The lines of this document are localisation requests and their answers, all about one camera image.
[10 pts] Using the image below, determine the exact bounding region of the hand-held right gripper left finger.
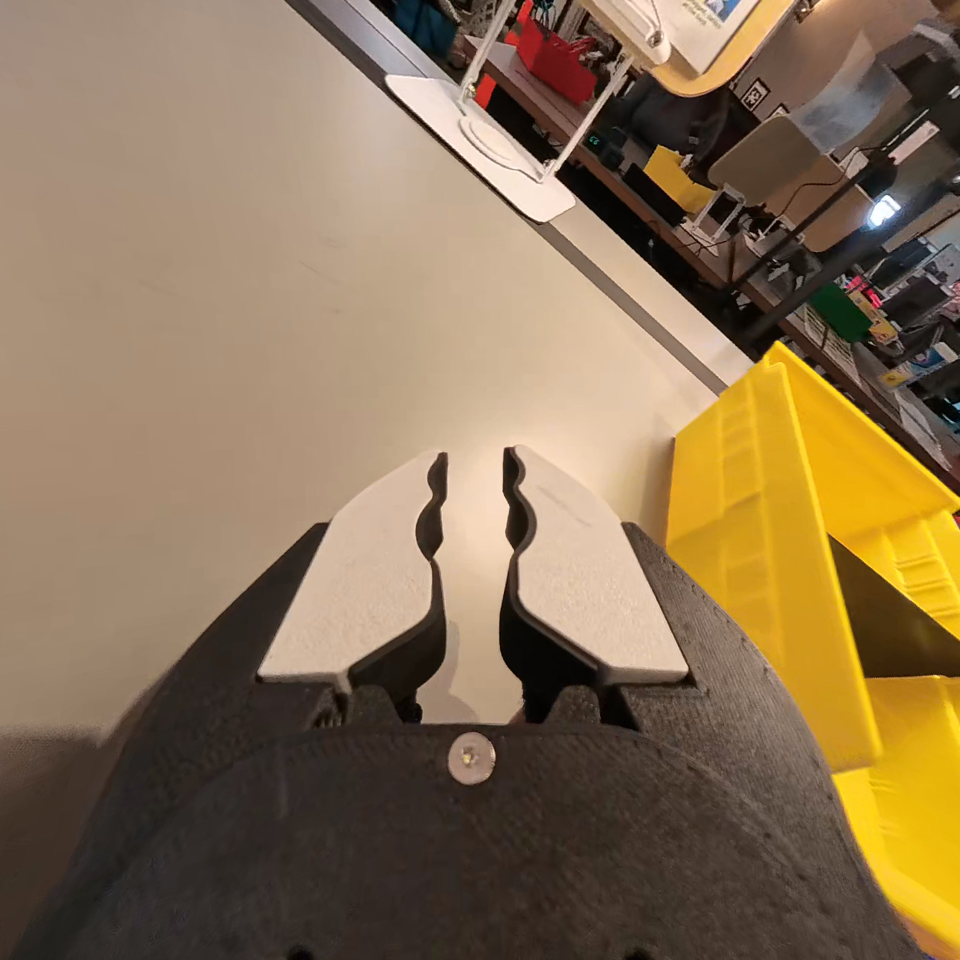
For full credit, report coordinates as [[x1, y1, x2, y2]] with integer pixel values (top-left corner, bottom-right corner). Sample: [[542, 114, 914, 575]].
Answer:
[[256, 448, 451, 714]]

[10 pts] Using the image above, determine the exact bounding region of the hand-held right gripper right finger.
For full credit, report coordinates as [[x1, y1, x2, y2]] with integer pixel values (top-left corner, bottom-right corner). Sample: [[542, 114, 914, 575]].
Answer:
[[498, 444, 691, 717]]

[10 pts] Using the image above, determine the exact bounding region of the yellow plastic bin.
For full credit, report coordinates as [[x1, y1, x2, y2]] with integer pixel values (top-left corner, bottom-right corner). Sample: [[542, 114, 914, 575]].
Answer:
[[666, 341, 960, 960]]

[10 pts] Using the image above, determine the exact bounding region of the green plastic bin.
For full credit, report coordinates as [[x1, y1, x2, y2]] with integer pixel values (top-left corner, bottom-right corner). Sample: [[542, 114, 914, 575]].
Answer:
[[808, 281, 875, 342]]

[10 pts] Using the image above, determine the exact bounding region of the black pole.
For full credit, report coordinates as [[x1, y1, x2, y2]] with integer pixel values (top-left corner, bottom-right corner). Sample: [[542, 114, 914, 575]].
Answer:
[[742, 161, 897, 339]]

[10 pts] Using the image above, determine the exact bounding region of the small yellow bin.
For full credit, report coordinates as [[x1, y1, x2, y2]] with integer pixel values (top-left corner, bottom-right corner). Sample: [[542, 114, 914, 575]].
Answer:
[[643, 144, 714, 215]]

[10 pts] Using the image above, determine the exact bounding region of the instruction board on white stand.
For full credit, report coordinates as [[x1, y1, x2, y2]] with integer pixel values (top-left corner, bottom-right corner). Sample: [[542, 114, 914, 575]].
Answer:
[[384, 0, 800, 225]]

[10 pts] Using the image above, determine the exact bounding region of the red plastic bin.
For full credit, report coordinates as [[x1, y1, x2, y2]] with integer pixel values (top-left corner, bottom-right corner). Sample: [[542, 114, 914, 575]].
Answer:
[[504, 15, 597, 106]]

